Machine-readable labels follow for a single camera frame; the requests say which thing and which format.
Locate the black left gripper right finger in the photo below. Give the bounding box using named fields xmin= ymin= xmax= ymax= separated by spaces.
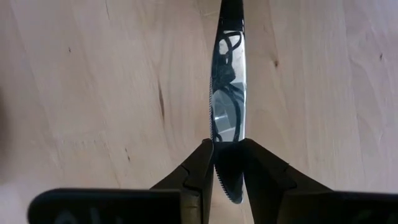
xmin=244 ymin=138 xmax=398 ymax=224

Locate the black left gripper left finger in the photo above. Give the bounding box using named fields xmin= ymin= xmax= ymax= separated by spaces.
xmin=27 ymin=138 xmax=215 ymax=224

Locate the knife with orange handle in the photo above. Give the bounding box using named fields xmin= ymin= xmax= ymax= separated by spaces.
xmin=210 ymin=0 xmax=246 ymax=205

